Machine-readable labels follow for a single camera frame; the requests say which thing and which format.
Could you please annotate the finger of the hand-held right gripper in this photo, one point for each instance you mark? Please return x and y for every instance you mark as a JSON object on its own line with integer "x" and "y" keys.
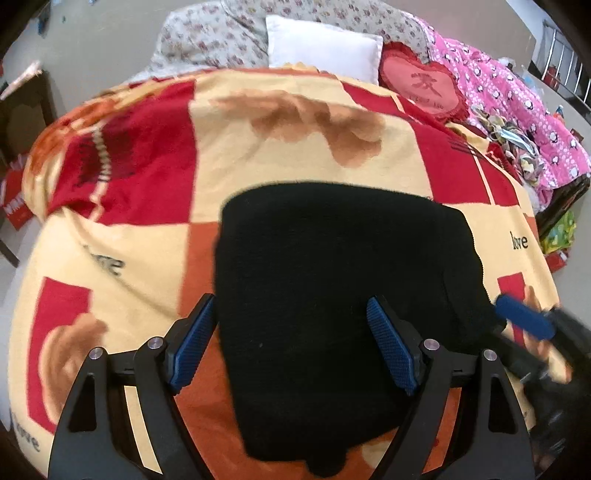
{"x": 517, "y": 357}
{"x": 524, "y": 318}

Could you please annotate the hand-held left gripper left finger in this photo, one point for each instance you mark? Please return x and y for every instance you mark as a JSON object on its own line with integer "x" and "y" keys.
{"x": 191, "y": 350}

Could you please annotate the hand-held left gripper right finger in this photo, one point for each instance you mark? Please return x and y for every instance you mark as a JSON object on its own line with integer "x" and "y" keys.
{"x": 390, "y": 350}

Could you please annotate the black pants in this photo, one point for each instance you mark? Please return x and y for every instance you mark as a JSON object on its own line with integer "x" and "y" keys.
{"x": 323, "y": 277}

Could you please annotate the green and yellow bag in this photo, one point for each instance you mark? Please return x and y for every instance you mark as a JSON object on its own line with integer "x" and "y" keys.
{"x": 561, "y": 230}

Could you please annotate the red and cream printed blanket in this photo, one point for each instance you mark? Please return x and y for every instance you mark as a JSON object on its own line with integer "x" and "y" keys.
{"x": 138, "y": 258}

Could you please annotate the colourful patterned cloth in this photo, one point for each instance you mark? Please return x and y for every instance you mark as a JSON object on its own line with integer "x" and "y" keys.
{"x": 526, "y": 161}

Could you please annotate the pink printed quilt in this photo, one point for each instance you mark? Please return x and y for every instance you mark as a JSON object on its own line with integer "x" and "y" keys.
{"x": 508, "y": 92}

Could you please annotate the red paper bag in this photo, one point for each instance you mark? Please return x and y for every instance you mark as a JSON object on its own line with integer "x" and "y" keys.
{"x": 14, "y": 203}

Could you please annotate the red heart-shaped pillow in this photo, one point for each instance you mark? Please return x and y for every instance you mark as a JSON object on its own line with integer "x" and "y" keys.
{"x": 425, "y": 85}

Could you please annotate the metal railing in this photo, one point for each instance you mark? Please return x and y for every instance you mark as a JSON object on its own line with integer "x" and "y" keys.
{"x": 556, "y": 60}

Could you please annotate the dark wooden nightstand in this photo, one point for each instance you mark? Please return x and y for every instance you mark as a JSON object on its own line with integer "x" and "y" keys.
{"x": 27, "y": 115}

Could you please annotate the white pillow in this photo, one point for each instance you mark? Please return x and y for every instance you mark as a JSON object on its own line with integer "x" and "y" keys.
{"x": 318, "y": 46}

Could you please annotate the grey floral quilt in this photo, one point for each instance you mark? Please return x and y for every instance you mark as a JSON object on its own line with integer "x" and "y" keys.
{"x": 207, "y": 37}

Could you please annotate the dark wooden bed frame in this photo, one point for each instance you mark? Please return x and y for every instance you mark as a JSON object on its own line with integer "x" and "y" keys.
{"x": 563, "y": 198}

